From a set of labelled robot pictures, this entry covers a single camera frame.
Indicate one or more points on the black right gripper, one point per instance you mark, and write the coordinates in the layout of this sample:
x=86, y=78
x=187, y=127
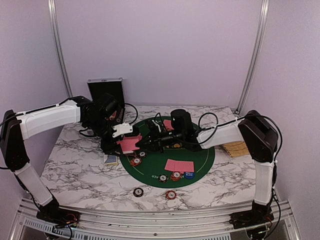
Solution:
x=156, y=141

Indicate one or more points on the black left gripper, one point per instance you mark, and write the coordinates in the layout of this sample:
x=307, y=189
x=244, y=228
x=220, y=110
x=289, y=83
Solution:
x=108, y=147

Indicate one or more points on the right aluminium frame post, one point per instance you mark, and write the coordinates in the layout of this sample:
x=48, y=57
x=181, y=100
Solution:
x=258, y=42

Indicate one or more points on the front aluminium rail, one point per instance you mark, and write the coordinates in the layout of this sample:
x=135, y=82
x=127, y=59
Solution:
x=210, y=223

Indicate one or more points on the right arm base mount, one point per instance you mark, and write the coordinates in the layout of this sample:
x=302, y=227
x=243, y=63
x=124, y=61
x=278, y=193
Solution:
x=248, y=218

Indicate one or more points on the blue gold card box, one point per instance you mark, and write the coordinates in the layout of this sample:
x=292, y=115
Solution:
x=110, y=160

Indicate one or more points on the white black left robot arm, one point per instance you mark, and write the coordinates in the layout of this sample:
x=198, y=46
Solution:
x=18, y=128

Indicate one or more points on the red playing card deck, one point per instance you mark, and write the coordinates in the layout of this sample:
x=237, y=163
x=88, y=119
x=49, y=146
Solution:
x=128, y=144

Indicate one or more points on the woven bamboo tray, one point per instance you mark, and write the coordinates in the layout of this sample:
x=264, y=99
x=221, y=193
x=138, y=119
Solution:
x=236, y=149

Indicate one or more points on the round green poker mat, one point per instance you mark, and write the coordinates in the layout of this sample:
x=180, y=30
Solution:
x=153, y=165

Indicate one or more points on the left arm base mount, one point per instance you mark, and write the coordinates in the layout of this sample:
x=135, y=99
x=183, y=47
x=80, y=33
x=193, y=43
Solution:
x=59, y=216

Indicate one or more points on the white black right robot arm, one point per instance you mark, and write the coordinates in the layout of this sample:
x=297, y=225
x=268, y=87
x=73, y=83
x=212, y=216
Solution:
x=255, y=133

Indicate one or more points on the red beige 5 chip stack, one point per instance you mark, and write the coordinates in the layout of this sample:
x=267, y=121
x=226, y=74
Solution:
x=171, y=195

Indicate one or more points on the blue small blind button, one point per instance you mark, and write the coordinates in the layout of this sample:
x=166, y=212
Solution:
x=189, y=175

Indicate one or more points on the aluminium poker chip case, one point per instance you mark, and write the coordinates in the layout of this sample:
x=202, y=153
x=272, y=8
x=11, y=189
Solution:
x=111, y=86

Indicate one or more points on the left aluminium frame post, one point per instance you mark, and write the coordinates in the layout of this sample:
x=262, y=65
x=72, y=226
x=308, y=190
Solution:
x=58, y=46

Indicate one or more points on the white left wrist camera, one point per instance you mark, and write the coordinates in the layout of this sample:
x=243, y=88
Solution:
x=121, y=129

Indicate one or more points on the red card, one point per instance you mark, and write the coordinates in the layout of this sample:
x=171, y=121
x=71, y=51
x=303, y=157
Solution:
x=167, y=122
x=174, y=166
x=186, y=166
x=168, y=128

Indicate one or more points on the black orange 100 chip stack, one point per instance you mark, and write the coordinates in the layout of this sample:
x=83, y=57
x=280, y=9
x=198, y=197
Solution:
x=138, y=192

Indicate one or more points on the aluminium frame post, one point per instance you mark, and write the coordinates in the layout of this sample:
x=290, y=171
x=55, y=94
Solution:
x=58, y=46
x=258, y=42

